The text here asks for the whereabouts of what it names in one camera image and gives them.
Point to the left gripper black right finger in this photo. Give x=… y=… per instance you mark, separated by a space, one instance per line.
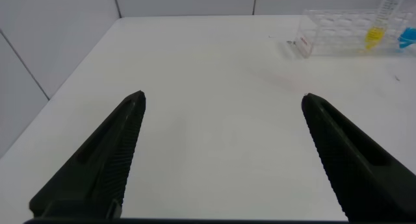
x=364 y=178

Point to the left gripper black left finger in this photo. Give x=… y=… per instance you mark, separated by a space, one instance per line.
x=97 y=172

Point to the yellow pigment test tube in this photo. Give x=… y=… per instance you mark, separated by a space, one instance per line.
x=375 y=35

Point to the blue pigment test tube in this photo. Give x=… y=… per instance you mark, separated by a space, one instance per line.
x=409 y=37

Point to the clear acrylic test tube rack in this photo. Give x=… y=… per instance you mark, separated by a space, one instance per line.
x=331 y=32

